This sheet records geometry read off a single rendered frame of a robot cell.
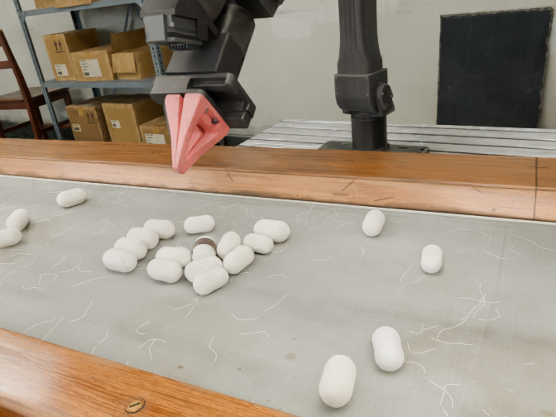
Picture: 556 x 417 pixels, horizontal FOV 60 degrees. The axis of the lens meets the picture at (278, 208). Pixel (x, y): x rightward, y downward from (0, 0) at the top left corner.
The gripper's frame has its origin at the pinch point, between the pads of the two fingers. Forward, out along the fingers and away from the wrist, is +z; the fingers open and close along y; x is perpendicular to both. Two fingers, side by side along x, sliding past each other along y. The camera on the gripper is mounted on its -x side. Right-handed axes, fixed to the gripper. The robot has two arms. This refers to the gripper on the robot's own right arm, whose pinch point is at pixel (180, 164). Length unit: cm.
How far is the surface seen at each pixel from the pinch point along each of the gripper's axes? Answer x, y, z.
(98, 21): 141, -232, -176
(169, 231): 2.6, -0.6, 6.7
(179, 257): -0.8, 4.4, 10.1
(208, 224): 4.0, 3.0, 4.9
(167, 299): -2.3, 5.7, 14.3
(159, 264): -2.3, 3.6, 11.4
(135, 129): 159, -180, -102
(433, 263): 2.7, 26.4, 6.4
